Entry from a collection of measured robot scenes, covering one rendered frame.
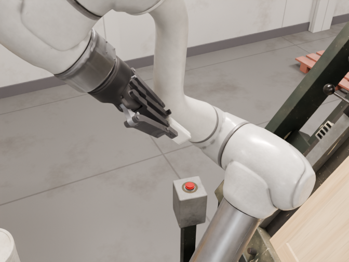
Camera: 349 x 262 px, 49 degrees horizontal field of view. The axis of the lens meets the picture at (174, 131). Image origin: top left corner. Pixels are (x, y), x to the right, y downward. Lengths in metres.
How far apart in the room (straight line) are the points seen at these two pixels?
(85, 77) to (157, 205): 2.28
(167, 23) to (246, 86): 3.59
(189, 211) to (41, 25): 1.25
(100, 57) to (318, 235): 1.04
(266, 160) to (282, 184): 0.06
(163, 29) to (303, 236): 1.01
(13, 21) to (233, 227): 0.63
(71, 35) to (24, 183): 2.68
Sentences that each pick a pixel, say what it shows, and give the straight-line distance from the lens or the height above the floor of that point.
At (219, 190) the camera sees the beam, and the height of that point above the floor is 0.83.
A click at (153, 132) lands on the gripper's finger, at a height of 1.69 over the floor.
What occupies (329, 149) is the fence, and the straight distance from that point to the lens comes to 1.42.
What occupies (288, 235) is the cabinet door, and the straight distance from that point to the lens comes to 1.48.
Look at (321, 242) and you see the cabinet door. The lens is 1.40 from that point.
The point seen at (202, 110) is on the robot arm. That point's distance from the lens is 0.84.
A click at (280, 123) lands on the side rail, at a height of 1.19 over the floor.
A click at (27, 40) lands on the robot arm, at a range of 0.53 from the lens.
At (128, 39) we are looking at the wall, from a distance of 4.29.
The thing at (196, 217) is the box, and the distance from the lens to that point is 1.68.
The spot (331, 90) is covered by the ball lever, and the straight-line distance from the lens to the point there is 1.34.
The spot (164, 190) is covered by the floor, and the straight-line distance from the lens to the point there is 2.90.
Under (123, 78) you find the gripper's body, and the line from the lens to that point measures 0.60.
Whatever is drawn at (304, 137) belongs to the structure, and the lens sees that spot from 1.61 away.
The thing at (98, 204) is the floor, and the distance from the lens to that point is 2.85.
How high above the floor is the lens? 2.09
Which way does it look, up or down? 37 degrees down
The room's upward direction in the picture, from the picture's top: straight up
